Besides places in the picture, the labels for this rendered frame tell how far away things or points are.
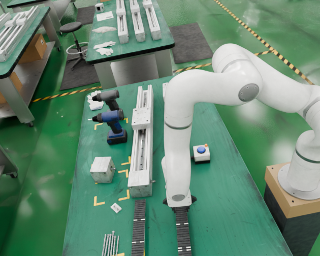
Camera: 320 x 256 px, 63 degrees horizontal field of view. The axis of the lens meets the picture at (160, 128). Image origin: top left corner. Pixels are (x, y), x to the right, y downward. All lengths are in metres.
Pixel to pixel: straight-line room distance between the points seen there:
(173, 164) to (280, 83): 0.40
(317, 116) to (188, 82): 0.45
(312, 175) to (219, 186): 0.41
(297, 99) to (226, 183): 0.62
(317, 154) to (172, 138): 0.52
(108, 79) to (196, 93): 2.26
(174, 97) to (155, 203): 0.68
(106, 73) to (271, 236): 2.25
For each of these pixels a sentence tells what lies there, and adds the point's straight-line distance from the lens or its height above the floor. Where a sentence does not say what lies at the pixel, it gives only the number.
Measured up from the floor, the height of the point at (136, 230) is 0.81.
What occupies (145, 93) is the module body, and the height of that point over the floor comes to 0.84.
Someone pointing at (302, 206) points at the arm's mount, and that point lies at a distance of 1.23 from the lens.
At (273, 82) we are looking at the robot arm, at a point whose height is 1.42.
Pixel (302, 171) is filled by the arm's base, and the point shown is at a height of 0.99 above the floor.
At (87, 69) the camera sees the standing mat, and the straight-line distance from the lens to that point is 4.42.
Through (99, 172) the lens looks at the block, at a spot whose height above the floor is 0.87.
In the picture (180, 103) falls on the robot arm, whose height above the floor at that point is 1.41.
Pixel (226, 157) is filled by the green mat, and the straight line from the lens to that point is 1.43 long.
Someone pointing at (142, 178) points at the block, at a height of 0.87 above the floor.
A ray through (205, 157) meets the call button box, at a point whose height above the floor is 0.83.
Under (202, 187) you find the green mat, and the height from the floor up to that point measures 0.78.
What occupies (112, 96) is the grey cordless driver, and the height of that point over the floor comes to 0.98.
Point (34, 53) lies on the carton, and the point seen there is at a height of 0.35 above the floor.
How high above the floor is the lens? 1.85
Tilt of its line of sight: 41 degrees down
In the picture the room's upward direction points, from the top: 11 degrees counter-clockwise
